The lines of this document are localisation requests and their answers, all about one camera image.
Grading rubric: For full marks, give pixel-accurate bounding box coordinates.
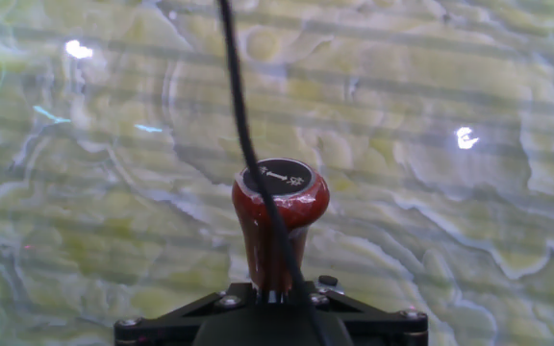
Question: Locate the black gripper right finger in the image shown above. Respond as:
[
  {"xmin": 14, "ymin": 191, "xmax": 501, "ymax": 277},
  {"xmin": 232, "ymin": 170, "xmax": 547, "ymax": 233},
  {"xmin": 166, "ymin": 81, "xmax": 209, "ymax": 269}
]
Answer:
[{"xmin": 279, "ymin": 281, "xmax": 429, "ymax": 346}]

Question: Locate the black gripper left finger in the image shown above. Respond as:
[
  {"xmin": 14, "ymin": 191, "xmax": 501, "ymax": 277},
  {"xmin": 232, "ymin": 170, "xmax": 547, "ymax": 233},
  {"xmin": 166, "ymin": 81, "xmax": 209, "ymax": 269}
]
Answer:
[{"xmin": 113, "ymin": 282, "xmax": 263, "ymax": 346}]

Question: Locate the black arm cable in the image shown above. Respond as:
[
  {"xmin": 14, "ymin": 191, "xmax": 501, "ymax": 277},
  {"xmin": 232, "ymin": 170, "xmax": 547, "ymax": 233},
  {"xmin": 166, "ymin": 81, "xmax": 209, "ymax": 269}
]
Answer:
[{"xmin": 215, "ymin": 0, "xmax": 332, "ymax": 346}]

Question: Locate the green marble pattern mat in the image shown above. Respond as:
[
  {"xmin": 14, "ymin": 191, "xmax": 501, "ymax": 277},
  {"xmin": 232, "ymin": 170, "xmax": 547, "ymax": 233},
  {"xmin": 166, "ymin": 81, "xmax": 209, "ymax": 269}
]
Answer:
[{"xmin": 0, "ymin": 0, "xmax": 554, "ymax": 346}]

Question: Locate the grey metal lever base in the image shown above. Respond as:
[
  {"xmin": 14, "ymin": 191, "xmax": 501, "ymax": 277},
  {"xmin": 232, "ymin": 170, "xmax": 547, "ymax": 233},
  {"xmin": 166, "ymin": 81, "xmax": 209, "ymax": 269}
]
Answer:
[{"xmin": 314, "ymin": 274, "xmax": 346, "ymax": 296}]

